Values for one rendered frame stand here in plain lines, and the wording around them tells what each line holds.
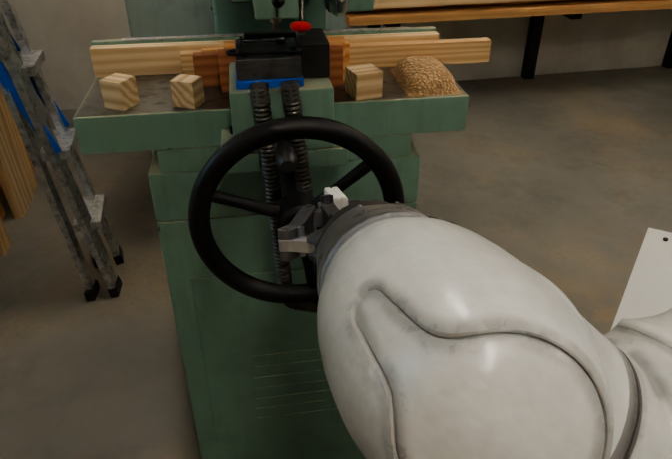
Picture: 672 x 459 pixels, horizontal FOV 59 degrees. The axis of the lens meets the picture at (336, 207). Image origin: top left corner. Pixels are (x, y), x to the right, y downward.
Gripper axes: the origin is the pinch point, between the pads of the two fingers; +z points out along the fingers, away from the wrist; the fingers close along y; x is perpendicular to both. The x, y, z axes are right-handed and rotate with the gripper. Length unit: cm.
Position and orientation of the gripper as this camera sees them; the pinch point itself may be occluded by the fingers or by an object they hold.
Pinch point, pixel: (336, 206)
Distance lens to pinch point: 59.1
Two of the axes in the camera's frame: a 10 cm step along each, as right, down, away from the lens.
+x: 0.5, 9.8, 2.0
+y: -9.9, 0.8, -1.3
